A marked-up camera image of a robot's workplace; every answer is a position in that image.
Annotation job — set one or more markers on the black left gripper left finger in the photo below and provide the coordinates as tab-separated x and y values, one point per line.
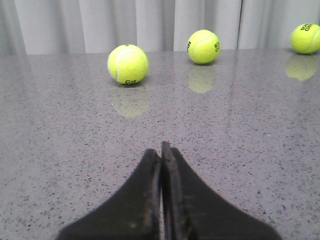
132	213

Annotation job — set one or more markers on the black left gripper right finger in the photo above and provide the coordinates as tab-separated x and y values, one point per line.
193	211

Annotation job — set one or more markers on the far left yellow tennis ball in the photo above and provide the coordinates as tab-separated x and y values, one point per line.
128	64

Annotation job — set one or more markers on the yellow tennis ball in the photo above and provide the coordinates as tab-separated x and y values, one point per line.
305	39
128	64

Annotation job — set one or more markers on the tennis ball with Roland Garros print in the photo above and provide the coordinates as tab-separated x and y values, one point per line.
203	47

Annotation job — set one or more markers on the centre yellow tennis ball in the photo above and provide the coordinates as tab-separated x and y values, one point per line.
305	39

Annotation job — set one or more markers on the pale grey curtain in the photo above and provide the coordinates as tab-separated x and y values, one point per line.
97	26

